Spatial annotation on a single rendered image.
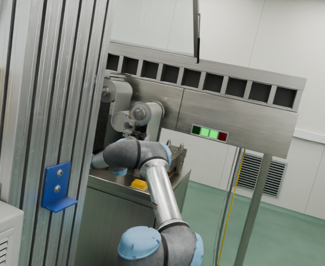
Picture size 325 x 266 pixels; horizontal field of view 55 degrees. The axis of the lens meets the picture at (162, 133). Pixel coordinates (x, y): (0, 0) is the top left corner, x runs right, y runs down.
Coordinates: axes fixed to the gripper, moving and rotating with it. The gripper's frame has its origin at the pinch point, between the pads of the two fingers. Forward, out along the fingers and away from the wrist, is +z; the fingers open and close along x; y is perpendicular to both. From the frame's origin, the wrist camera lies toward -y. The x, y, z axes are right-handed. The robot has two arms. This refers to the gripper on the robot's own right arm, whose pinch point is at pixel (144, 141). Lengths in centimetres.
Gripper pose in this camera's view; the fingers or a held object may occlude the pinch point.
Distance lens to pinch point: 188.8
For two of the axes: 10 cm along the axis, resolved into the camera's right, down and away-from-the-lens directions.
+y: 2.0, -9.6, -1.9
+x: -9.3, -2.4, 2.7
